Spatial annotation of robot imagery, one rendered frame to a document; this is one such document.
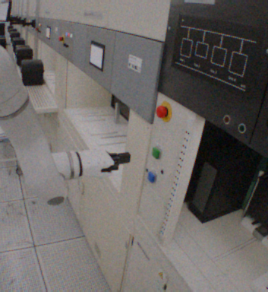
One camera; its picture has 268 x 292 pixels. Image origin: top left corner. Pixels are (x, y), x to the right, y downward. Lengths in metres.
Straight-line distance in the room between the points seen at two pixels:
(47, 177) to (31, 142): 0.09
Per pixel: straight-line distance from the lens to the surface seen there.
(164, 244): 1.02
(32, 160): 0.63
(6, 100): 0.54
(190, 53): 0.74
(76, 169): 0.75
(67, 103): 2.22
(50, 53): 3.63
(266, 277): 1.05
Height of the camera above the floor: 1.62
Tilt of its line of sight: 27 degrees down
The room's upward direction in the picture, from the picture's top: 7 degrees clockwise
